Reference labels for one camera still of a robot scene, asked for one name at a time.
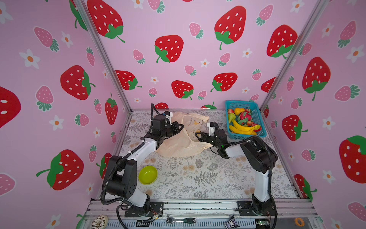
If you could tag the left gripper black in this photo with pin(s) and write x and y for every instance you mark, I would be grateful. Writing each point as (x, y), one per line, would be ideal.
(175, 130)

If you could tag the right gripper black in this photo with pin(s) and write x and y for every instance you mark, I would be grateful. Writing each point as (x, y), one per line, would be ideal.
(203, 136)

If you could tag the translucent beige plastic bag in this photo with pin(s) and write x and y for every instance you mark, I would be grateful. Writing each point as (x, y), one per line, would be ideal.
(185, 143)

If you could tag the yellow fake banana bunch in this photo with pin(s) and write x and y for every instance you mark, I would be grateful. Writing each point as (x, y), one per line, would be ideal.
(239, 129)

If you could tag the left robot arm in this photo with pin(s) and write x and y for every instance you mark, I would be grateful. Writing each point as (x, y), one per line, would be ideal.
(120, 181)

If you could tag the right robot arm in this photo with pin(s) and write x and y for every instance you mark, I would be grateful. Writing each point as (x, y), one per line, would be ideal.
(261, 158)

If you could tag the green fake pear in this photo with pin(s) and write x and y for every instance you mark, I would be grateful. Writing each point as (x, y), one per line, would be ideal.
(231, 117)

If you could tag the orange yellow fake mango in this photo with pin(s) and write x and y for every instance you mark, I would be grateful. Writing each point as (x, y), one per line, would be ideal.
(238, 111)

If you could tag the pink fake dragon fruit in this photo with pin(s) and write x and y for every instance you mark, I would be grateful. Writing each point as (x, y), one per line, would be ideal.
(244, 118)

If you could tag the lime green bowl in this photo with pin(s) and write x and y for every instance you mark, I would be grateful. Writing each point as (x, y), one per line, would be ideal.
(148, 175)

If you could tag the teal plastic basket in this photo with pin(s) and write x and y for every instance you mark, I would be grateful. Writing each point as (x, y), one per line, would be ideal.
(251, 107)

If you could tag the small black clip gadget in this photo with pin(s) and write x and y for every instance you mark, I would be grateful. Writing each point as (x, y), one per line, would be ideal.
(231, 223)

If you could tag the white sprinkled donut toy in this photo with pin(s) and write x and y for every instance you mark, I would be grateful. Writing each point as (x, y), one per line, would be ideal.
(100, 222)

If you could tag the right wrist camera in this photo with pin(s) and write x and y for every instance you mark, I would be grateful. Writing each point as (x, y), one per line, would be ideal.
(212, 128)

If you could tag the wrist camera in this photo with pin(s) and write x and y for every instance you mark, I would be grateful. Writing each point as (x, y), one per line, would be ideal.
(212, 128)
(168, 115)

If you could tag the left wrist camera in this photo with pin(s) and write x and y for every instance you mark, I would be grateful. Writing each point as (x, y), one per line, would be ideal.
(168, 115)

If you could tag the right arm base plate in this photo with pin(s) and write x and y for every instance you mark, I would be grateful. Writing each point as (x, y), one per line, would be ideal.
(250, 208)

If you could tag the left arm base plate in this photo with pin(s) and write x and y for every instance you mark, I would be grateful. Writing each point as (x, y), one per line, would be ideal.
(148, 210)

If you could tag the ratchet screwdriver green handle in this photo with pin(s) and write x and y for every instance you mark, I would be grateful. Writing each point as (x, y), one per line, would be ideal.
(171, 220)

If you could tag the aluminium frame rail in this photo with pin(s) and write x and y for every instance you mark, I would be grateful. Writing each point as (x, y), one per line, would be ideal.
(209, 214)

